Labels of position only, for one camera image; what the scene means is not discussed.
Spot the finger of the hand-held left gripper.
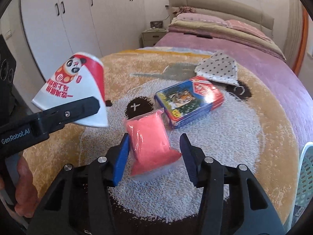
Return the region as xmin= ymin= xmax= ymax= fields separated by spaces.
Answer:
xmin=39 ymin=96 xmax=101 ymax=135

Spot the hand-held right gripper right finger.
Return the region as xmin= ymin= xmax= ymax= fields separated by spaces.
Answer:
xmin=179 ymin=133 xmax=286 ymax=235

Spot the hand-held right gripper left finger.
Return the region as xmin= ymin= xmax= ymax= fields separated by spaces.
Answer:
xmin=26 ymin=133 xmax=130 ymax=235

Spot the red white panda paper cup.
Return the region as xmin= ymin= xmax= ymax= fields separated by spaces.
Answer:
xmin=32 ymin=51 xmax=109 ymax=128

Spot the pink packet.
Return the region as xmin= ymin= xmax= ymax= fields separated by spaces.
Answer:
xmin=123 ymin=108 xmax=183 ymax=180

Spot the light green plastic basket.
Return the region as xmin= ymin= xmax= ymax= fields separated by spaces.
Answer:
xmin=292 ymin=142 xmax=313 ymax=226

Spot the person's left hand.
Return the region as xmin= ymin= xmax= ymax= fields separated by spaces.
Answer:
xmin=0 ymin=155 xmax=41 ymax=218

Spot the blue red tiger print box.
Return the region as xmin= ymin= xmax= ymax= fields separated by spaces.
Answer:
xmin=154 ymin=76 xmax=225 ymax=130

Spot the white wardrobe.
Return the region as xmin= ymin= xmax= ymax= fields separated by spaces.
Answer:
xmin=20 ymin=0 xmax=145 ymax=84

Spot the white dotted face mask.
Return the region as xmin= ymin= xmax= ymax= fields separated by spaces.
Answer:
xmin=194 ymin=51 xmax=245 ymax=95

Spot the beige nightstand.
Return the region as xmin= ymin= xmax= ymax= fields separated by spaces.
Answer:
xmin=142 ymin=28 xmax=168 ymax=48

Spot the purple bedspread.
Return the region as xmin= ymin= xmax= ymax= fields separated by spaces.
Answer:
xmin=155 ymin=29 xmax=313 ymax=147

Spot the folded beige quilt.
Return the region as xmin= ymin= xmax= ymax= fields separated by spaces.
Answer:
xmin=169 ymin=20 xmax=286 ymax=61

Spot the pink pillow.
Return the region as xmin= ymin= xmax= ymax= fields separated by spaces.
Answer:
xmin=175 ymin=13 xmax=229 ymax=28
xmin=225 ymin=20 xmax=272 ymax=41

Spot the brown floral cushion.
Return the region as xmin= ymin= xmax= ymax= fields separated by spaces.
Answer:
xmin=173 ymin=6 xmax=196 ymax=15

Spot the beige upholstered bed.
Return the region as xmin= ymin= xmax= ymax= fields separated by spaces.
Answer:
xmin=154 ymin=0 xmax=313 ymax=147

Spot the beige and orange curtain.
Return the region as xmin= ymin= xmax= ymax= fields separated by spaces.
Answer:
xmin=286 ymin=0 xmax=310 ymax=76

